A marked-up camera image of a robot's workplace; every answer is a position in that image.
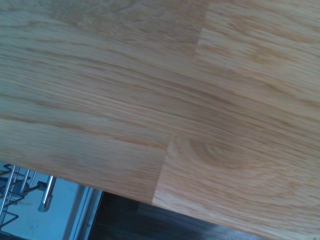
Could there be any grey wire dishwasher rack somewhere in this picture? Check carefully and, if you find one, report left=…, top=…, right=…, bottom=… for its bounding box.
left=0, top=162, right=57, bottom=240

